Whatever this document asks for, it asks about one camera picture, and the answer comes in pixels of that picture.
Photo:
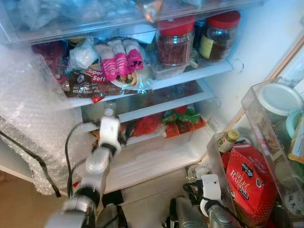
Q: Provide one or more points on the clear bottle white cap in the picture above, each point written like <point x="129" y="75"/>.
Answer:
<point x="109" y="113"/>

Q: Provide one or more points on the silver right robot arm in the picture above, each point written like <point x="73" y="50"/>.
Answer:
<point x="218" y="218"/>

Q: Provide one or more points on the black fridge foot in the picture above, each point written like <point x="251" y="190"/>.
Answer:
<point x="113" y="198"/>

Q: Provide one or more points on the clear fridge drawer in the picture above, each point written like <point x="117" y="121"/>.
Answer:
<point x="95" y="19"/>

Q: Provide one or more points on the white fridge door with bins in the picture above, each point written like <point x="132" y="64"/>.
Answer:
<point x="249" y="102"/>

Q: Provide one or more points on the white open fridge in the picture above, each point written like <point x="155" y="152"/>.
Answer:
<point x="256" y="52"/>

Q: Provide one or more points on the brown bread bag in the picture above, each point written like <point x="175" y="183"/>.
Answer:
<point x="90" y="85"/>

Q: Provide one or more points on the green red snack packet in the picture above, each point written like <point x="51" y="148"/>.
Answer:
<point x="183" y="118"/>

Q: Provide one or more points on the small pink label bottle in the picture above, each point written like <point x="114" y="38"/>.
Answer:
<point x="135" y="59"/>
<point x="108" y="69"/>
<point x="121" y="64"/>

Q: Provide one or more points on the clear plastic food box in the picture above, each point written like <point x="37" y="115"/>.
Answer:
<point x="168" y="72"/>

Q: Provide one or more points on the grey robot left leg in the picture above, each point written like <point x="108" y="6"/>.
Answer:
<point x="109" y="218"/>

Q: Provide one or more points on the white plastic bag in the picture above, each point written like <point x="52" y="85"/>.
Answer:
<point x="83" y="54"/>

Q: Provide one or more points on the clear bubble wrap sheet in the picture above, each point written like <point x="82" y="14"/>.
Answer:
<point x="28" y="114"/>

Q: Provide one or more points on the small bottle yellow cap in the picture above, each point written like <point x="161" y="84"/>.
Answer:
<point x="228" y="141"/>

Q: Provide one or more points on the dark red food bag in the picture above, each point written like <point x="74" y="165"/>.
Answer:
<point x="50" y="57"/>

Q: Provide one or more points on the yellow orange carton box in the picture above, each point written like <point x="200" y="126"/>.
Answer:
<point x="298" y="142"/>

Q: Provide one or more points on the teal lid container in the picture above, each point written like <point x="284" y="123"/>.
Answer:
<point x="295" y="121"/>

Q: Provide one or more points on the white lid clear jar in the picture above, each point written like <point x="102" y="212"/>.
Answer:
<point x="279" y="97"/>

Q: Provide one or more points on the red raisin bag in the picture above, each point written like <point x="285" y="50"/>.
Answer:
<point x="249" y="185"/>

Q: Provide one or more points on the red lid jar yellow label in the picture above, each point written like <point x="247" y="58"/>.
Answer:
<point x="221" y="40"/>

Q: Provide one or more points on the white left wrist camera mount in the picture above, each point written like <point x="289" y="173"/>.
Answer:
<point x="109" y="130"/>

